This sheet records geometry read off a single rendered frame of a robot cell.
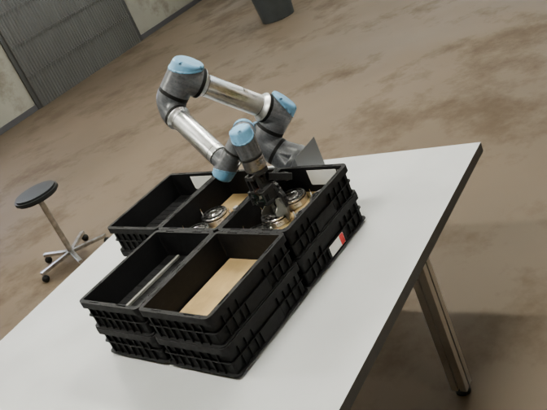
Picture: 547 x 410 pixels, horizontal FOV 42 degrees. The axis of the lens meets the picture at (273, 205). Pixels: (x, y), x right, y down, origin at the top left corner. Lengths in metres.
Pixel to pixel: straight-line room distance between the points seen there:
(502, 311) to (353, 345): 1.18
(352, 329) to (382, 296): 0.15
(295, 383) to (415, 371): 1.03
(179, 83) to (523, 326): 1.61
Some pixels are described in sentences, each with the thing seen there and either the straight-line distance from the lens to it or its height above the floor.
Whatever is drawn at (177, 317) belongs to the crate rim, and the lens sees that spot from 2.01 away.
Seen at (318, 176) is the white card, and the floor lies 0.89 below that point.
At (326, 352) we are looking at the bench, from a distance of 2.00.
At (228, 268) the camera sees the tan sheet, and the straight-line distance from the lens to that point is 2.31.
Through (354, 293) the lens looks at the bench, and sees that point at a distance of 2.17.
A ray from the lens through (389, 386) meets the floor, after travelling 2.88.
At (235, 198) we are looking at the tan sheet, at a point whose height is 0.83.
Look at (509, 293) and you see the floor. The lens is 3.13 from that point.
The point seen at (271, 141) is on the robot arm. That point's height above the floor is 0.95.
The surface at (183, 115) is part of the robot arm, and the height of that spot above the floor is 1.23.
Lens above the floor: 1.91
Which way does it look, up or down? 25 degrees down
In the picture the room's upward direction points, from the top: 24 degrees counter-clockwise
